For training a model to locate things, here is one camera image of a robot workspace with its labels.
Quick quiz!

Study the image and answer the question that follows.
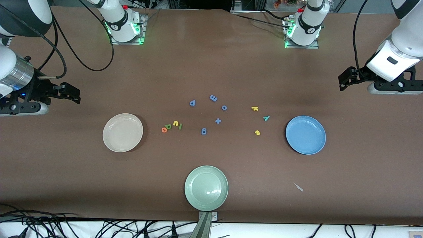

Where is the black base cable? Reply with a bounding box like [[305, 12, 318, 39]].
[[235, 14, 291, 28], [261, 10, 294, 21]]

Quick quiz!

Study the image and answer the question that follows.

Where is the grey metal camera post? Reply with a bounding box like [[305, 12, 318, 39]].
[[189, 212, 218, 238]]

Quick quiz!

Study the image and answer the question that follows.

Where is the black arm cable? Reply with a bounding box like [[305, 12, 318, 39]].
[[352, 0, 369, 80], [0, 0, 115, 80]]

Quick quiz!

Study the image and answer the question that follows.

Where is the brown table cover sheet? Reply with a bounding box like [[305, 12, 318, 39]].
[[0, 6, 423, 226]]

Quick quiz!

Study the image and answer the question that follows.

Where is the blue plate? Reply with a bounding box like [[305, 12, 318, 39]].
[[286, 115, 327, 155]]

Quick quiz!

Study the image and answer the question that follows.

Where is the beige brown plate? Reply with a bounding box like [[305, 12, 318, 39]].
[[102, 113, 144, 153]]

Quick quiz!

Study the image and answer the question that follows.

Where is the black cable tangle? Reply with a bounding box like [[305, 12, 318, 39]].
[[0, 204, 195, 238]]

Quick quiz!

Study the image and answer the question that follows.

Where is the pale green plate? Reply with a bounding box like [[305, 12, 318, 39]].
[[184, 165, 229, 212]]

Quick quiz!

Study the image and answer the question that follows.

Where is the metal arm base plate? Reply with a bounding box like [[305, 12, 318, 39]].
[[284, 17, 320, 49], [111, 13, 148, 45]]

